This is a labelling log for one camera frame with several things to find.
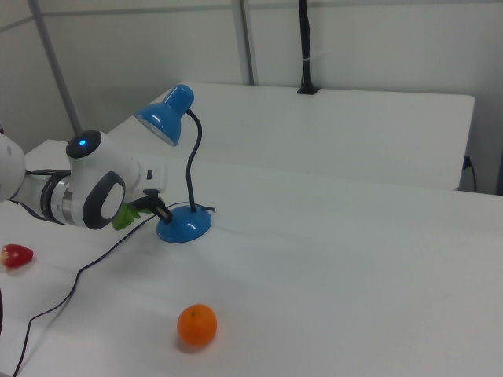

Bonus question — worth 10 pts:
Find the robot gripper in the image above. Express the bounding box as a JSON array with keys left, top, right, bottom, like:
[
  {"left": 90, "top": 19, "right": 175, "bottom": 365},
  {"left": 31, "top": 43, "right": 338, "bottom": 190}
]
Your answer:
[{"left": 128, "top": 156, "right": 174, "bottom": 225}]

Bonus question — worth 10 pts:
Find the blue desk lamp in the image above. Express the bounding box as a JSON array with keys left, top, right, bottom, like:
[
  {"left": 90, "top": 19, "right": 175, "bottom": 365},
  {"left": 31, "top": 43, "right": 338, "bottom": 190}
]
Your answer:
[{"left": 134, "top": 83, "right": 214, "bottom": 244}]

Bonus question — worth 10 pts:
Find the orange toy carrot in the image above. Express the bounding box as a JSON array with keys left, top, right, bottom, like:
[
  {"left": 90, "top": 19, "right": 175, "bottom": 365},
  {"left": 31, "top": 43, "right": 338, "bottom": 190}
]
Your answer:
[{"left": 111, "top": 201, "right": 141, "bottom": 232}]

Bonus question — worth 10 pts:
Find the orange toy mandarin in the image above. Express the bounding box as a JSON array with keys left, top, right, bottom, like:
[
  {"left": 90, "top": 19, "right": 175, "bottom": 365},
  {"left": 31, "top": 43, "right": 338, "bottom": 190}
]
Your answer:
[{"left": 177, "top": 302, "right": 218, "bottom": 347}]

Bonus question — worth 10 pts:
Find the bitten red toy apple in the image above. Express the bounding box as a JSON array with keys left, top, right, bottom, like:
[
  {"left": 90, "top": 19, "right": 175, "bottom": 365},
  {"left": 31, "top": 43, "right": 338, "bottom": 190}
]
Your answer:
[{"left": 0, "top": 243, "right": 35, "bottom": 269}]

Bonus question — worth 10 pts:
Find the dark lamp power cable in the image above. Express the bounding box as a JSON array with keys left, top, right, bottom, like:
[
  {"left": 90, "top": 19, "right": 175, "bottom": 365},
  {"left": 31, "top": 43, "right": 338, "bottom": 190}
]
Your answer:
[{"left": 10, "top": 201, "right": 216, "bottom": 377}]

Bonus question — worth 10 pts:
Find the grey partition post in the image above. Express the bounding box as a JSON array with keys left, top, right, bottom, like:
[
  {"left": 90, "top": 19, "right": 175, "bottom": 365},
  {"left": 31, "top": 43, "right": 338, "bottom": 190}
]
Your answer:
[{"left": 28, "top": 0, "right": 84, "bottom": 135}]

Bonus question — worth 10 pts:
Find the grey wall panel post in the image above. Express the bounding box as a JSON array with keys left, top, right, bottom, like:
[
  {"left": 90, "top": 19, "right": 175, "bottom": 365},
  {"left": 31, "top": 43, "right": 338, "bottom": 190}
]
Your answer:
[{"left": 230, "top": 0, "right": 261, "bottom": 86}]

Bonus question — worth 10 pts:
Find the black camera stand with clamp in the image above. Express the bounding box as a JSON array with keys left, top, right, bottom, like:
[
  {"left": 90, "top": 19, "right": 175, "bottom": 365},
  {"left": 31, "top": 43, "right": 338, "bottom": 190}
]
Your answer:
[{"left": 296, "top": 0, "right": 321, "bottom": 96}]

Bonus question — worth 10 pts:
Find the black cable at wall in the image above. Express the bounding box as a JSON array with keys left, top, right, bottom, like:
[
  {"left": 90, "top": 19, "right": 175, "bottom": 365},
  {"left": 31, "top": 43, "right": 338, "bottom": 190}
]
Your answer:
[{"left": 463, "top": 156, "right": 478, "bottom": 193}]

